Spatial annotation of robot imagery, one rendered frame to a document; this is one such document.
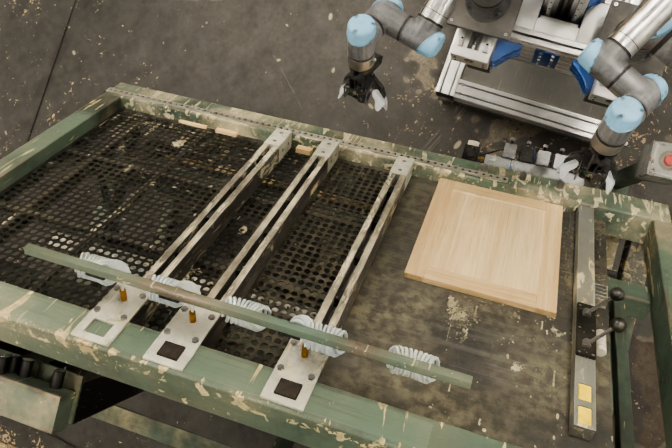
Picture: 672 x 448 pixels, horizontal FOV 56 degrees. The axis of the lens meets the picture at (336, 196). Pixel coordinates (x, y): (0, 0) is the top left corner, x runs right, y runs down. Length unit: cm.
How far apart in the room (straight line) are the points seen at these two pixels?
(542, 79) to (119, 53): 232
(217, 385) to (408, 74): 224
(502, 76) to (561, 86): 27
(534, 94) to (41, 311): 226
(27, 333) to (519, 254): 140
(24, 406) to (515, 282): 137
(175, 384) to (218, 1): 259
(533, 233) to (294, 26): 190
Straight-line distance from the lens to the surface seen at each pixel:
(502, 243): 210
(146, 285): 148
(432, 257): 198
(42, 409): 185
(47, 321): 169
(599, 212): 238
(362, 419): 143
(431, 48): 174
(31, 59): 425
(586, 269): 207
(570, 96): 312
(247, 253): 184
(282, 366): 149
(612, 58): 170
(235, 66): 360
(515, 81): 311
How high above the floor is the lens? 324
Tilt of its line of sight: 77 degrees down
